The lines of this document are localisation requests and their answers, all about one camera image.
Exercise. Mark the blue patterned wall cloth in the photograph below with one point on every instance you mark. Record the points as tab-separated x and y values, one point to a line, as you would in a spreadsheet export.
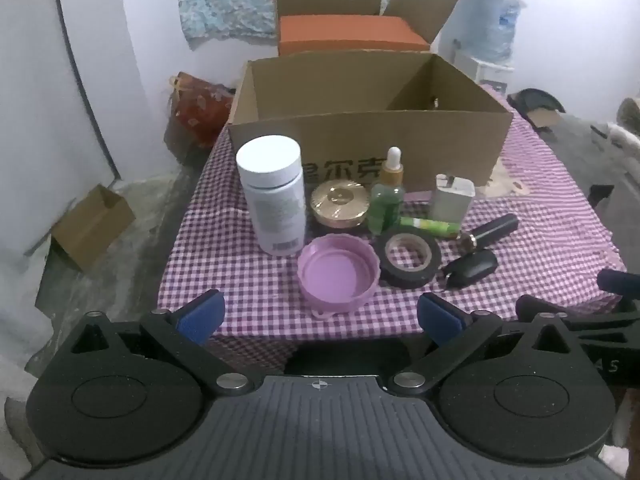
225	0

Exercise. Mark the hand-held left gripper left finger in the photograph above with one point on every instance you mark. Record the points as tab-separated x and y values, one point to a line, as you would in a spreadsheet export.
200	316

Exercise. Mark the large cardboard box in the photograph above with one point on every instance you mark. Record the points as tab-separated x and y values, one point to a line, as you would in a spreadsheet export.
450	150

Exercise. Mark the black curved object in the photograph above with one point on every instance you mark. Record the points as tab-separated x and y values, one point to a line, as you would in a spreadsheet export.
535	97

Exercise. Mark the purple checkered tablecloth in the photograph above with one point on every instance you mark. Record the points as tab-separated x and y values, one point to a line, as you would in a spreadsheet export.
225	270

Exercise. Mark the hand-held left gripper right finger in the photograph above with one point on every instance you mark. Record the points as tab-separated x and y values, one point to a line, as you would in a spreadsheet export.
440	317

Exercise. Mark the small cardboard box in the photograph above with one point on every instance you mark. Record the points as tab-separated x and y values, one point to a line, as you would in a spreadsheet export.
90	230

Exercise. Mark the green dropper bottle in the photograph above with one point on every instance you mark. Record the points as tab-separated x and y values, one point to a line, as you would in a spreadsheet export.
386	205

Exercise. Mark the white power adapter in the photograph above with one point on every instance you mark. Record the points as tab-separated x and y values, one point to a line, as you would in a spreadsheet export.
450	202

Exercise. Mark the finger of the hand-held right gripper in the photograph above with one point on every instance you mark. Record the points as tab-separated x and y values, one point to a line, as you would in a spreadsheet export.
620	280
550	310

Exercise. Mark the black lipstick tube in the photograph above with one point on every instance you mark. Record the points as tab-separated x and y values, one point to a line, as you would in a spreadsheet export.
492	230

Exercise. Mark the brown cardboard piece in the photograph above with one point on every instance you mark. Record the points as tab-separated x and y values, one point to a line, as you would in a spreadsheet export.
545	120

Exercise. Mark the pink plastic lid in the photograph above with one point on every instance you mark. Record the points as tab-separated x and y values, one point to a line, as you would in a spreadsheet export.
335	275

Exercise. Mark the white plastic bottle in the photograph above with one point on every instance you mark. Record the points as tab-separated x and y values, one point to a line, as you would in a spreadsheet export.
270	195

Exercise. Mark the red patterned bag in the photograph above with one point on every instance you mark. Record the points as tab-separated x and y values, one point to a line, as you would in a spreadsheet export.
200	110

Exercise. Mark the black key fob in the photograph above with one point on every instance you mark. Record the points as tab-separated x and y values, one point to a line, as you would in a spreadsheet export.
475	266

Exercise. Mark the black tape roll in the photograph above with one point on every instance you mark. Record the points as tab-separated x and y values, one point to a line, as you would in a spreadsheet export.
385	265

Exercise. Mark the gold round jar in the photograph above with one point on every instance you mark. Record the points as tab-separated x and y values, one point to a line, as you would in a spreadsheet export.
340	205

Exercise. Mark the person's right forearm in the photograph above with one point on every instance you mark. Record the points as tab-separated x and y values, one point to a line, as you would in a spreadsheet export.
620	420

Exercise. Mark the blue water jug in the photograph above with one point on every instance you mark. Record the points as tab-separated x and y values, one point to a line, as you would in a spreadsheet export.
485	20

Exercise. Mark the green tube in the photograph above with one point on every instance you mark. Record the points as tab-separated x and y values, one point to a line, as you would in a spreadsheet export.
430	226

